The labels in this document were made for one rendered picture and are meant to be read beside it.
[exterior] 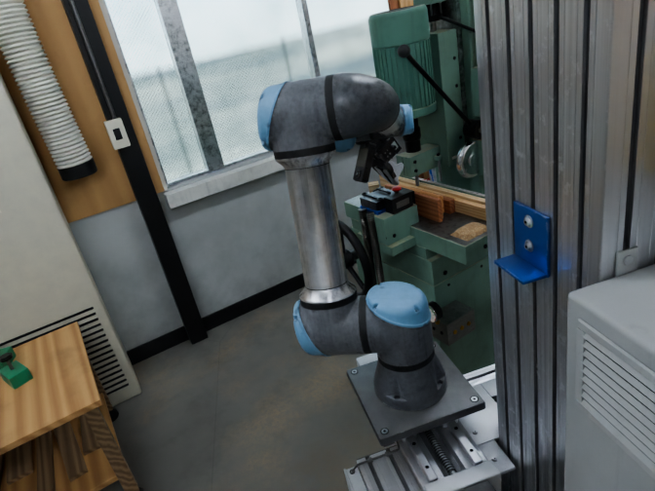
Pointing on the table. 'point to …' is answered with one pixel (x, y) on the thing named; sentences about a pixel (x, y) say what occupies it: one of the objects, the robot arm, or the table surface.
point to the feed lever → (444, 96)
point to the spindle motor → (406, 32)
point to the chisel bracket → (413, 164)
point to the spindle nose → (413, 139)
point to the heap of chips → (470, 231)
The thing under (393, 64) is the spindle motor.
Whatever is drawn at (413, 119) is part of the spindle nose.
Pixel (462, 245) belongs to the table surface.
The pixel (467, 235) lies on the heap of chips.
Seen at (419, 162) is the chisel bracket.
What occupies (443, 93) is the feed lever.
